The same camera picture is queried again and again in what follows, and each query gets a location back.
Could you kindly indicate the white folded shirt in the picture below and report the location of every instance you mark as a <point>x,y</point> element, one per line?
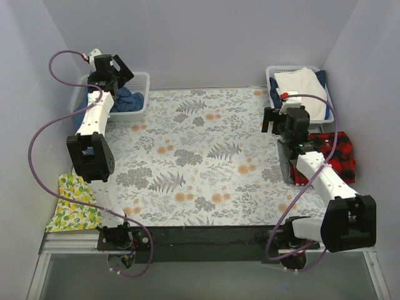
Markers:
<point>307,90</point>

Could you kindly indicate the white plastic basket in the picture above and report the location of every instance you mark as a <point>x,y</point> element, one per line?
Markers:
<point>305,80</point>
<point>132,99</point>

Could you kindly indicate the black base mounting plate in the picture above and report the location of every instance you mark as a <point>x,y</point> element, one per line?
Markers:
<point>164,244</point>

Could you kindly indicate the right white plastic basket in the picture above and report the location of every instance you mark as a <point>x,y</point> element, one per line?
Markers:
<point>305,80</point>

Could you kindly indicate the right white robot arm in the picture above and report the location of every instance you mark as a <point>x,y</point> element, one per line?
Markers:
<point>350,218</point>

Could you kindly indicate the floral patterned table mat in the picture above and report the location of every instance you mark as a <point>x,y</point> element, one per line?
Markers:
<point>199,157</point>

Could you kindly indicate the blue checkered long sleeve shirt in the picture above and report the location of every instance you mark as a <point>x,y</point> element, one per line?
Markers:
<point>81,102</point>

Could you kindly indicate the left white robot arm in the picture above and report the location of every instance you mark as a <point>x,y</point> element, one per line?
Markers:
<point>91,156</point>

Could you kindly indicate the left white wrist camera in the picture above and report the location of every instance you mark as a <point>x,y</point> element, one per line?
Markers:
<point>91,56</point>

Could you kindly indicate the left white plastic basket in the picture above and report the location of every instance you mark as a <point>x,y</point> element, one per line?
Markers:
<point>132,99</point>

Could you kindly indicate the red black plaid shirt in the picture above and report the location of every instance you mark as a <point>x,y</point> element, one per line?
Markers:
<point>342,160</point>

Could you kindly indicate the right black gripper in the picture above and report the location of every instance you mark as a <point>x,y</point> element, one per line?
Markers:
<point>275,119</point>

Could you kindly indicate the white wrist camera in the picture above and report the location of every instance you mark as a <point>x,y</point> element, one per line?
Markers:
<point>290,99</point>
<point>91,56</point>

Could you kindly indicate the aluminium frame rail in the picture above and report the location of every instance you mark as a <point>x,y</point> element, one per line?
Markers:
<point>70,243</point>

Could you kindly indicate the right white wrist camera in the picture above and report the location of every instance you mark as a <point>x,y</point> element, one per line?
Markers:
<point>290,99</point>

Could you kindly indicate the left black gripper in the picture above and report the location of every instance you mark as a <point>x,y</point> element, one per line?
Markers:
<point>118,71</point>

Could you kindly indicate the navy blue folded shirt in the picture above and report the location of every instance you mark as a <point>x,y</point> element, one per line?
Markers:
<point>322,79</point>

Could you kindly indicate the lemon print folded cloth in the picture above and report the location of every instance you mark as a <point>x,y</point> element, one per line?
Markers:
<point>69,216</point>

